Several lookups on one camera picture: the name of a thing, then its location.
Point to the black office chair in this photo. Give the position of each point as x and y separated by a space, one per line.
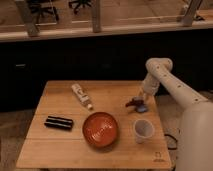
36 7

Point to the white tube bottle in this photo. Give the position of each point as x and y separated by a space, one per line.
82 96

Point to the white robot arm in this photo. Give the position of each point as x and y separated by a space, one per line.
195 144

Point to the black rectangular case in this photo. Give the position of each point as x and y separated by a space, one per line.
59 122

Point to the wooden table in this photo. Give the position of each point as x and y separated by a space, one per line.
46 147

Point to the blue sponge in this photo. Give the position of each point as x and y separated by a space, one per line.
142 109

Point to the black office chair base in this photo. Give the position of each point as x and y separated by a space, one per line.
78 3

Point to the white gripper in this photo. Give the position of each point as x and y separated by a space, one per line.
145 96

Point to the red bowl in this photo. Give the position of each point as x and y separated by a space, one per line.
100 129

